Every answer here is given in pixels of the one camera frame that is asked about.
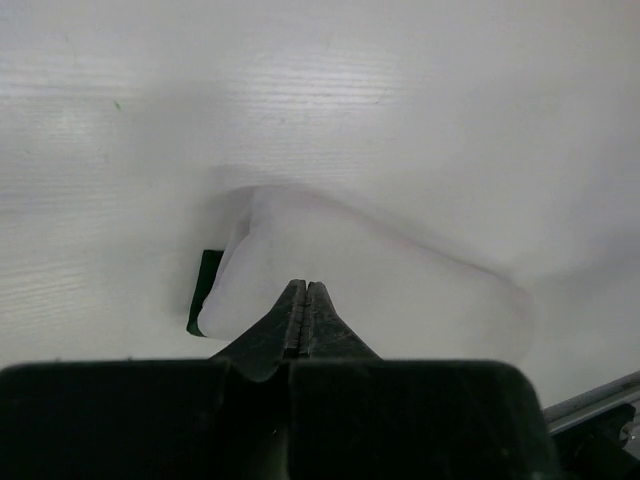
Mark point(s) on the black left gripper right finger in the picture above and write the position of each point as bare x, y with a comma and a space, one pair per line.
323, 334

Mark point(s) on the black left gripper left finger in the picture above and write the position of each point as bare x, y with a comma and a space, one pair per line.
252, 425

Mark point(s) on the white and green t-shirt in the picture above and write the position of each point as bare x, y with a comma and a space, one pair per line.
403, 300

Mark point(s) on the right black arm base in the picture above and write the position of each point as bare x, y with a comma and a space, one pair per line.
594, 449

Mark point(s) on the aluminium mounting rail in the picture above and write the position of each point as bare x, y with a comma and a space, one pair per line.
583, 407

